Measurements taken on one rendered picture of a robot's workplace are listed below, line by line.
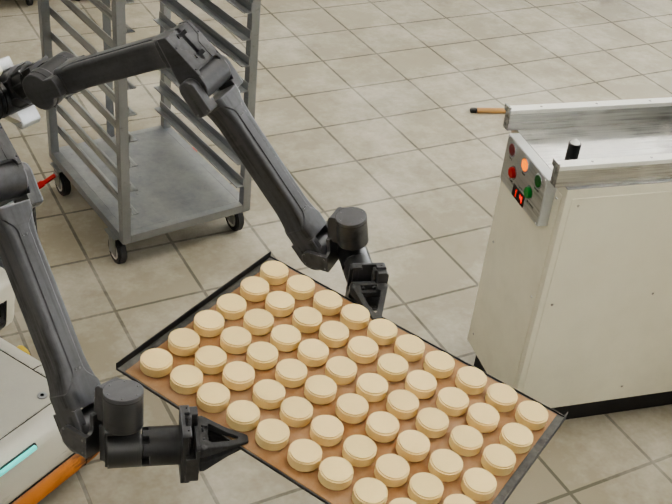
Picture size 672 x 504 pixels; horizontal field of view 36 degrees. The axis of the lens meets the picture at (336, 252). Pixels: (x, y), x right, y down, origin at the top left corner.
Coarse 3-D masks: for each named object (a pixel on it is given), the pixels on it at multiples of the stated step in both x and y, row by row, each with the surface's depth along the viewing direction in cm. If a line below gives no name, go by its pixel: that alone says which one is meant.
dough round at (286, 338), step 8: (280, 328) 172; (288, 328) 172; (296, 328) 172; (272, 336) 170; (280, 336) 170; (288, 336) 171; (296, 336) 171; (272, 344) 171; (280, 344) 169; (288, 344) 169; (296, 344) 170
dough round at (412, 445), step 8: (408, 432) 157; (416, 432) 158; (400, 440) 156; (408, 440) 156; (416, 440) 156; (424, 440) 157; (400, 448) 155; (408, 448) 155; (416, 448) 155; (424, 448) 155; (408, 456) 155; (416, 456) 155; (424, 456) 155
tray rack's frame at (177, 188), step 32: (160, 32) 382; (160, 128) 402; (64, 160) 376; (96, 160) 378; (160, 160) 382; (192, 160) 385; (96, 192) 361; (160, 192) 365; (192, 192) 367; (224, 192) 368; (160, 224) 348; (192, 224) 354
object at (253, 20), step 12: (252, 0) 320; (252, 12) 322; (252, 24) 325; (252, 36) 327; (252, 48) 330; (252, 60) 332; (252, 72) 335; (252, 84) 337; (252, 96) 340; (252, 108) 342; (240, 168) 357; (240, 192) 362
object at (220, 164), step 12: (156, 108) 398; (168, 108) 393; (168, 120) 391; (180, 120) 387; (180, 132) 385; (192, 132) 381; (192, 144) 378; (204, 144) 375; (204, 156) 372; (216, 156) 369; (216, 168) 366; (228, 168) 364; (240, 180) 359
